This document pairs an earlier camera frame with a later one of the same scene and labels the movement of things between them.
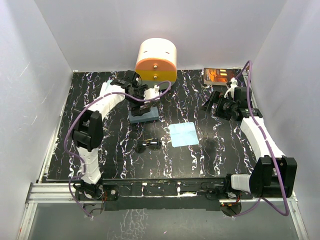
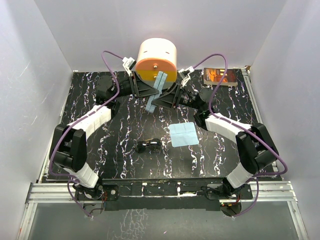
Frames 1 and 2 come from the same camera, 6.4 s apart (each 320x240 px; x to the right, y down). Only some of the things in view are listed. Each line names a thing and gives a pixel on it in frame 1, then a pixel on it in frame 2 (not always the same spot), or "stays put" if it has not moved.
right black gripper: x=207 y=107 to x=171 y=98
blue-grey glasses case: x=153 y=115 to x=158 y=86
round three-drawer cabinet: x=156 y=62 stays put
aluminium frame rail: x=64 y=193 stays put
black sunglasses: x=140 y=146 stays put
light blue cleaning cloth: x=183 y=134 stays put
